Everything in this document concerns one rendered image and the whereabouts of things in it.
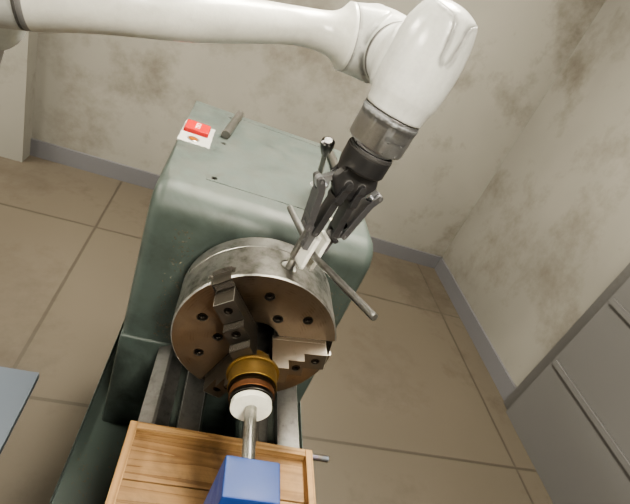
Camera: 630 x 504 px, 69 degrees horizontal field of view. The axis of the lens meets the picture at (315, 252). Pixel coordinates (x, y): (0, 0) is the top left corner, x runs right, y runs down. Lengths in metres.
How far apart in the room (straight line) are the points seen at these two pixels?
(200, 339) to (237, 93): 2.44
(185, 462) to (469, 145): 3.07
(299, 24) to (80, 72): 2.69
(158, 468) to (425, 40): 0.81
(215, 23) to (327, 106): 2.63
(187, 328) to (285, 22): 0.54
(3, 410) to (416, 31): 1.03
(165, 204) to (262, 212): 0.19
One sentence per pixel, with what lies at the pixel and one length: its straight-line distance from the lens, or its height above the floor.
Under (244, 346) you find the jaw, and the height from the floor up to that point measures 1.13.
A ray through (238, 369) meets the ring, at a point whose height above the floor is 1.11.
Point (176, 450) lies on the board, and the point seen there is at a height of 0.89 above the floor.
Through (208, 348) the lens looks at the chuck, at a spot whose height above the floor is 1.03.
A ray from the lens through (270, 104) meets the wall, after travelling 3.20.
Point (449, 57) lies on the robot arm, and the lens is 0.65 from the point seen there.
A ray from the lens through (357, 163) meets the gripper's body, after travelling 0.68.
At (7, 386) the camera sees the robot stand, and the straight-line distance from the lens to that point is 1.20.
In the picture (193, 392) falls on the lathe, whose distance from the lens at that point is 1.07.
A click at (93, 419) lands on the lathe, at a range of 1.40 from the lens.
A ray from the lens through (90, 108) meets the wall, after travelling 3.40.
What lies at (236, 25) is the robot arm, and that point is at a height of 1.59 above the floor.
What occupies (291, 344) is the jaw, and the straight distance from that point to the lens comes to 0.88.
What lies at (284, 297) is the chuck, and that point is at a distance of 0.83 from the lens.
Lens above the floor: 1.69
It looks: 30 degrees down
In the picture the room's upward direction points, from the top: 25 degrees clockwise
